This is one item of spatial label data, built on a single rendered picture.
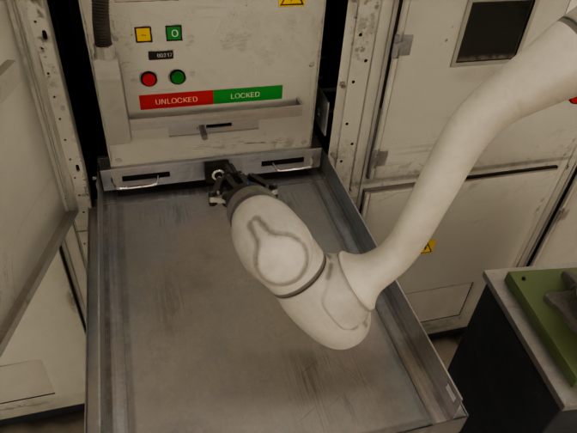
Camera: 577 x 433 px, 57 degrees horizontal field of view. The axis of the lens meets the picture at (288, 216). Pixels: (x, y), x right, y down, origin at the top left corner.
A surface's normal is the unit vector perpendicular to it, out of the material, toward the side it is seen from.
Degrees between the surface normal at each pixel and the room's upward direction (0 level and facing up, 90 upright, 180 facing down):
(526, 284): 2
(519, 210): 90
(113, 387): 0
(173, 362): 0
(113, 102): 90
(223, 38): 90
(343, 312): 73
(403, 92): 90
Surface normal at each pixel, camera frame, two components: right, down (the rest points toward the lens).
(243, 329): 0.06, -0.75
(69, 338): 0.26, 0.65
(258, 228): -0.49, -0.65
